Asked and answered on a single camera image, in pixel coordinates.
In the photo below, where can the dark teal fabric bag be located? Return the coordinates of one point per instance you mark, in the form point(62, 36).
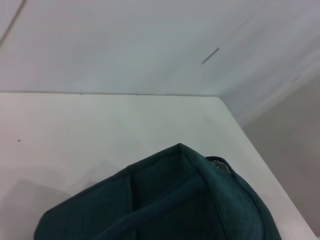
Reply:
point(175, 205)

